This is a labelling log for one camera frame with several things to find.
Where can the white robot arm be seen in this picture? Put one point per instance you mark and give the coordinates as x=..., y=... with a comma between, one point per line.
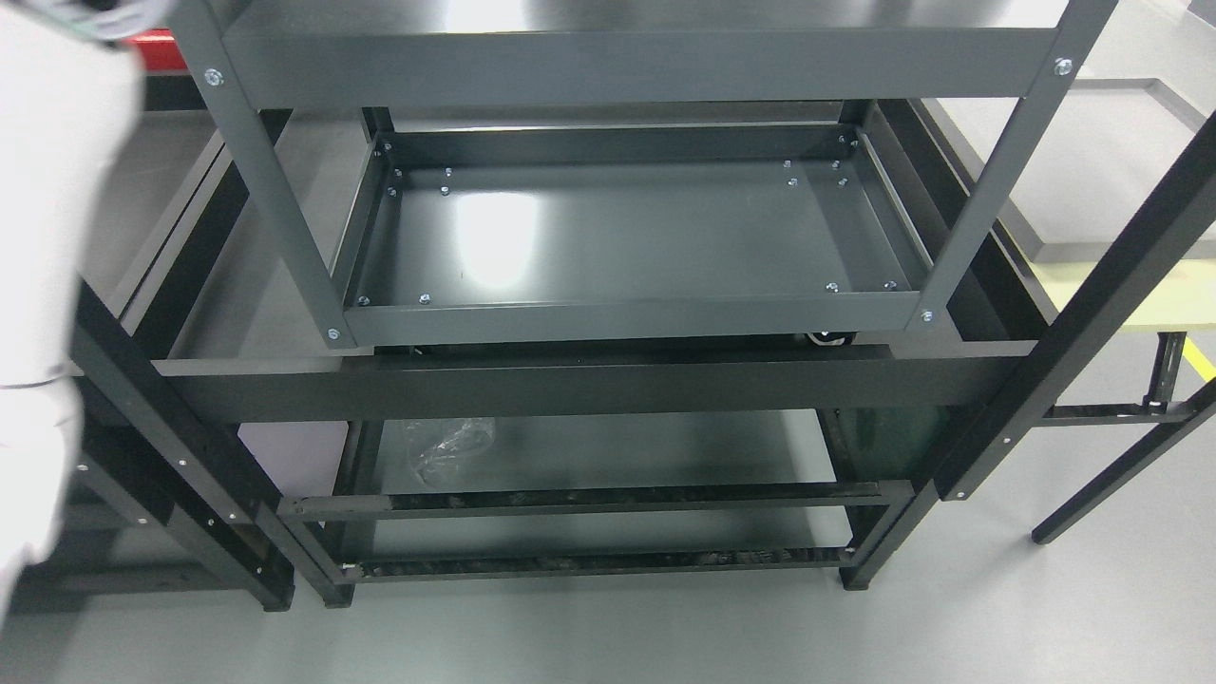
x=72, y=99

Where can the dark grey metal shelf cart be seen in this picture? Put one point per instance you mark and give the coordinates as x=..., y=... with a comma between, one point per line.
x=494, y=172

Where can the clear plastic bag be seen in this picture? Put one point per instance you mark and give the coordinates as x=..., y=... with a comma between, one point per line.
x=437, y=451

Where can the black metal rack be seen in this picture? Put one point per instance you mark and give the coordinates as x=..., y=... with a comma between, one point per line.
x=228, y=449

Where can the red bar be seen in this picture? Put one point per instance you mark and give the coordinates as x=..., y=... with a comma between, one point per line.
x=159, y=50

